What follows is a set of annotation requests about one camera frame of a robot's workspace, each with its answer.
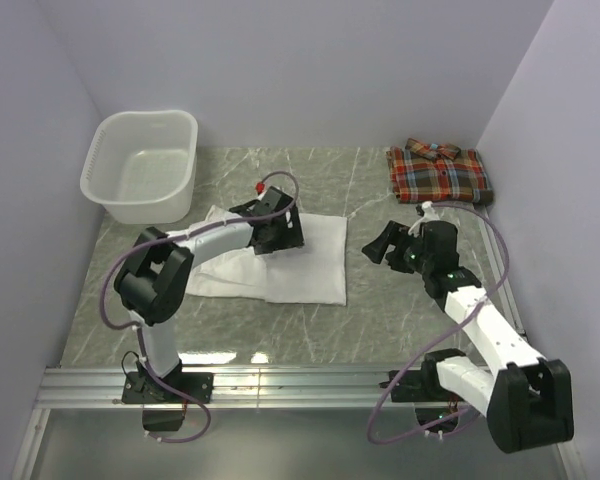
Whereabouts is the white plastic laundry basket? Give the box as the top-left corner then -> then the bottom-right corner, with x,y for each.
80,110 -> 198,225

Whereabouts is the aluminium mounting rail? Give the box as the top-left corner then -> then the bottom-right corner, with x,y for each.
34,362 -> 496,411

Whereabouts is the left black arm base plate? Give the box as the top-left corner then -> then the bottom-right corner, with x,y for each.
120,368 -> 214,444

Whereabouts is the folded plaid flannel shirt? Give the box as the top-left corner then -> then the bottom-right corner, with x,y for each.
386,138 -> 495,205

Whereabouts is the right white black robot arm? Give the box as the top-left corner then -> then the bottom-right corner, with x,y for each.
362,220 -> 574,453

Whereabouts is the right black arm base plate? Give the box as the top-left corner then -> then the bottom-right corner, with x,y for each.
390,370 -> 475,437

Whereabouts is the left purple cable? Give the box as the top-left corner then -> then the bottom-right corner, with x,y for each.
99,170 -> 301,446

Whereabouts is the white long sleeve shirt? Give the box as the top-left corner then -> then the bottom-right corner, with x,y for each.
186,213 -> 347,306

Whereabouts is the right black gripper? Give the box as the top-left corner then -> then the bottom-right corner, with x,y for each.
362,220 -> 434,275

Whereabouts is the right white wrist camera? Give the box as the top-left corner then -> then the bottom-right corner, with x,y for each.
408,201 -> 440,237

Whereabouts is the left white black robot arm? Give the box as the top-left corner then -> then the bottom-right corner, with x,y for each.
114,187 -> 304,402

